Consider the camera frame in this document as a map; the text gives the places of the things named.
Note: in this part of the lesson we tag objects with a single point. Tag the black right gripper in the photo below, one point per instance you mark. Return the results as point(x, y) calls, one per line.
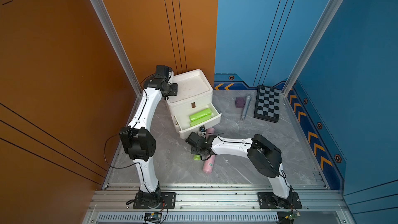
point(192, 150)

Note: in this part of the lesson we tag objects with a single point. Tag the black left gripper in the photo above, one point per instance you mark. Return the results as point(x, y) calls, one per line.
point(174, 89)

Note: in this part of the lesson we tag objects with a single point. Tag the white plastic drawer cabinet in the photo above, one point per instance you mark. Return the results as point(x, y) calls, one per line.
point(194, 95)

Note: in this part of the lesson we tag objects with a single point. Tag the white drawer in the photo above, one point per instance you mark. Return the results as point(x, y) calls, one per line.
point(182, 121)

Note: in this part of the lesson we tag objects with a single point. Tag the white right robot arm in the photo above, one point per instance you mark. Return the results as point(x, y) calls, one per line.
point(264, 155)

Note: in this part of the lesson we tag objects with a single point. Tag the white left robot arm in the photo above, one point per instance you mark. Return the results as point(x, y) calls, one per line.
point(137, 140)

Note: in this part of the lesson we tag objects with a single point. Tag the pink roll upper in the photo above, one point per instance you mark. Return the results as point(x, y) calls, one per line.
point(210, 131)

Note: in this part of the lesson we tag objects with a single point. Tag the pink roll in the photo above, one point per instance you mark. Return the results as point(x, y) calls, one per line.
point(209, 164)
point(210, 131)

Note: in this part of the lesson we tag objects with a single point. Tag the pink roll lower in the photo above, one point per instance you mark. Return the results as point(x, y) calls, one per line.
point(209, 164)

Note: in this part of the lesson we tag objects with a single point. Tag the purple small block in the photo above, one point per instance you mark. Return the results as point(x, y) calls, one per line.
point(240, 102)

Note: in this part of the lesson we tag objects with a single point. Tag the grey microphone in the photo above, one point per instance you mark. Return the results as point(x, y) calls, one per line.
point(246, 107)

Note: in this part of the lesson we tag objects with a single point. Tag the black white chessboard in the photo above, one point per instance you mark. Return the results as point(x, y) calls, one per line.
point(267, 106)

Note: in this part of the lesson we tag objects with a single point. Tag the green circuit board left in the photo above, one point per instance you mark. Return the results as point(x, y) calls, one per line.
point(152, 218)

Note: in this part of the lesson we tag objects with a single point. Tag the green circuit board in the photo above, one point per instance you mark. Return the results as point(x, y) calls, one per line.
point(152, 218)
point(292, 217)

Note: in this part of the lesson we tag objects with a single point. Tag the green circuit board right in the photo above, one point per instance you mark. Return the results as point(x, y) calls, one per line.
point(292, 217)

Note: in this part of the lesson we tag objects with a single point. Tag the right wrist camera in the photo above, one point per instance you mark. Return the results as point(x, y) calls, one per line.
point(202, 131)

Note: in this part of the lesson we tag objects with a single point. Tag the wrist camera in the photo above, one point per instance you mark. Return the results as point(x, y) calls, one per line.
point(163, 72)
point(202, 131)

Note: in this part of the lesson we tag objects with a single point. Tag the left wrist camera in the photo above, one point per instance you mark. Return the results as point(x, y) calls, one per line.
point(163, 72)

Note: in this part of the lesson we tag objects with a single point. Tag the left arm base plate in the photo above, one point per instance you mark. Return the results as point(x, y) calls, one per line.
point(144, 200)

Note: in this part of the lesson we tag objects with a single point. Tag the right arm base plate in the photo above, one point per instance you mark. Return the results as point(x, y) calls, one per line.
point(267, 200)

